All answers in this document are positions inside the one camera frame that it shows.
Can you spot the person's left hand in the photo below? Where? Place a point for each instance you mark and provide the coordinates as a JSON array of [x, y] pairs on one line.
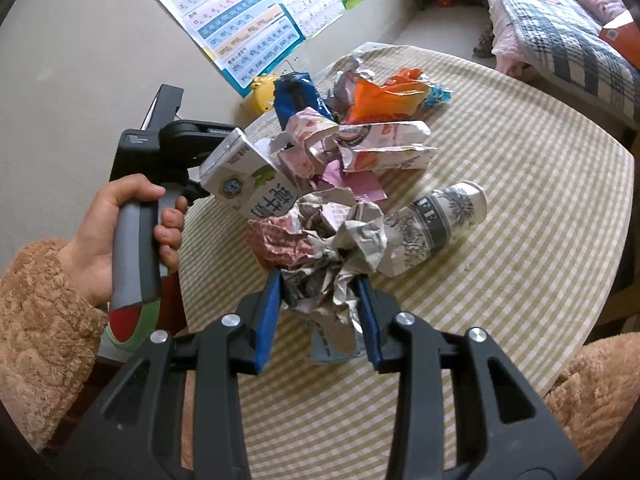
[[92, 240]]

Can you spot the orange box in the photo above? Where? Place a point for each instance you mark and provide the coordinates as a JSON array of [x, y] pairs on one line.
[[622, 37]]

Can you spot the checked tablecloth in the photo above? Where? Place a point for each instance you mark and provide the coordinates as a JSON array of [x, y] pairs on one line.
[[525, 200]]

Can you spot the blue snack packet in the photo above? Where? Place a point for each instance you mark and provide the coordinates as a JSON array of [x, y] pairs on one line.
[[297, 97]]

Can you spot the checked bed quilt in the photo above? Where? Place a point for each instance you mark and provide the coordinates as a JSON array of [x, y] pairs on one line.
[[550, 25]]

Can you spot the blue-edged wall poster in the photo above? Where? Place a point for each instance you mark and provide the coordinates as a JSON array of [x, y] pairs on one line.
[[225, 15]]

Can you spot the newspaper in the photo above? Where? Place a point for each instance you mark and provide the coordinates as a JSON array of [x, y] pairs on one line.
[[325, 250]]

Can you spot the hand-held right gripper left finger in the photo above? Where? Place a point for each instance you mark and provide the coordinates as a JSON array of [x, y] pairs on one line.
[[265, 320]]

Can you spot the person's left forearm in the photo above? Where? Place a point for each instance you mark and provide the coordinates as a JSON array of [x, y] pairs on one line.
[[40, 335]]

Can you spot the light blue wrapper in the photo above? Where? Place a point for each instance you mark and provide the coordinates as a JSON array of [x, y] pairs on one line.
[[439, 96]]

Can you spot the red and green bin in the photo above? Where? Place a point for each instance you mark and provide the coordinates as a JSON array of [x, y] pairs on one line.
[[127, 327]]

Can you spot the torn pink white wrapper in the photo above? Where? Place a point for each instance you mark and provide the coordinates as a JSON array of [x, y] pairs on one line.
[[385, 145]]

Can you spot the crumpled pink wrapper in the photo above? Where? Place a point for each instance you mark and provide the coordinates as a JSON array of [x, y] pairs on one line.
[[307, 130]]

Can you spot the person's brown fuzzy clothing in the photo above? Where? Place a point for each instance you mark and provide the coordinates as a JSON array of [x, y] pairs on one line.
[[595, 390]]

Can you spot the yellow duck toy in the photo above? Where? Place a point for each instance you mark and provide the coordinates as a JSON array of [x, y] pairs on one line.
[[262, 92]]

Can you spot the shoes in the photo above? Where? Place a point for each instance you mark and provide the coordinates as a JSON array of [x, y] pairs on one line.
[[484, 42]]

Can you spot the white milk carton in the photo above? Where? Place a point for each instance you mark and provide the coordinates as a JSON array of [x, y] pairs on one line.
[[240, 175]]

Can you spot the orange plastic bag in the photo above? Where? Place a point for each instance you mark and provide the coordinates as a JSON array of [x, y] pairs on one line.
[[380, 95]]

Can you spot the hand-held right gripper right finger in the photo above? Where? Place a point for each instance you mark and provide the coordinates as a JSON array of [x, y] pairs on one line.
[[369, 322]]

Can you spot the printed paper coffee cup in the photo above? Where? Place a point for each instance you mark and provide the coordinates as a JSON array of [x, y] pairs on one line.
[[440, 220]]

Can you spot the pink packet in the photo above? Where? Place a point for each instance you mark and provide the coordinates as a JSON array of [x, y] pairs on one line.
[[355, 182]]

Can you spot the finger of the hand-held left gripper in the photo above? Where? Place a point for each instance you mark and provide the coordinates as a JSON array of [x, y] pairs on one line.
[[197, 135]]

